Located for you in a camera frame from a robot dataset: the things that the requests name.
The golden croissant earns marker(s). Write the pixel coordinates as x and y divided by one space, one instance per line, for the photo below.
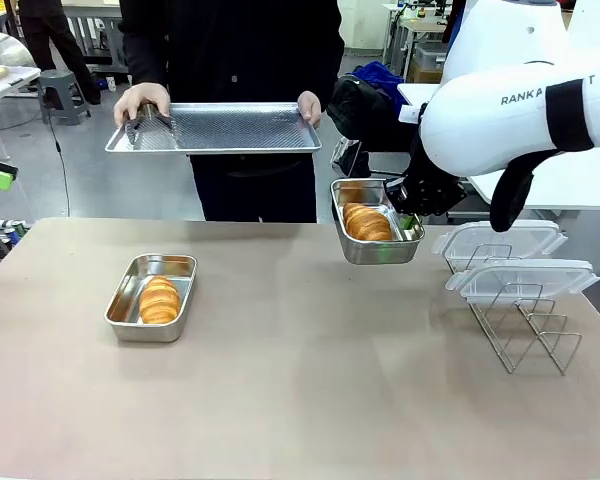
367 222
160 300

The drink can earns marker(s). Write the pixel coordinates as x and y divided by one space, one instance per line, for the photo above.
22 227
11 234

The white work table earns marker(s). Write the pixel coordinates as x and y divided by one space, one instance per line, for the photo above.
15 82

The black jacket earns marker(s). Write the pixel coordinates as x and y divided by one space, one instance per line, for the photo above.
365 115

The black office chair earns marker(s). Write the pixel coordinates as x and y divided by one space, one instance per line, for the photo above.
352 160

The metal tongs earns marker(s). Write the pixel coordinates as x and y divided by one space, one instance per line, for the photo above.
155 111

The grey storage crate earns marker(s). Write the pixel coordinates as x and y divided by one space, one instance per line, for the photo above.
430 60

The rectangular stainless steel container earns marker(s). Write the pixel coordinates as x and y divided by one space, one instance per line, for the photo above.
380 253
145 333

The bystander in black clothes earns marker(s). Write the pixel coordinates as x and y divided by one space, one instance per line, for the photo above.
55 30

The grey plastic stool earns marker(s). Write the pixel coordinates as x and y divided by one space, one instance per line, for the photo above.
62 77

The clear plastic dome cover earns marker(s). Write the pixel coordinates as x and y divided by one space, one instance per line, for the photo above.
5 47

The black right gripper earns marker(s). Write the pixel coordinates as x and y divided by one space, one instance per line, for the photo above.
425 192

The blue jacket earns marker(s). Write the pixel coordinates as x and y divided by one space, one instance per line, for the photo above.
380 75

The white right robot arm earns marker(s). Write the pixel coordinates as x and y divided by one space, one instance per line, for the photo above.
480 115

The person's right hand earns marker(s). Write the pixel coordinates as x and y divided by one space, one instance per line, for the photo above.
142 95

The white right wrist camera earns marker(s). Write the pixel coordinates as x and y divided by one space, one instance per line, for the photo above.
410 114

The person's left hand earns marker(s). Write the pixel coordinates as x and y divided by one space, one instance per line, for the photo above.
311 107

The person in black clothes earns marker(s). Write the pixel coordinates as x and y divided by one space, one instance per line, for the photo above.
230 50

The clear plastic container lid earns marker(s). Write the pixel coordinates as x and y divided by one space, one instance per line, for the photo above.
505 237
525 280

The perforated metal baking tray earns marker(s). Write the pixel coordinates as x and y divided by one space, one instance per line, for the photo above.
230 127

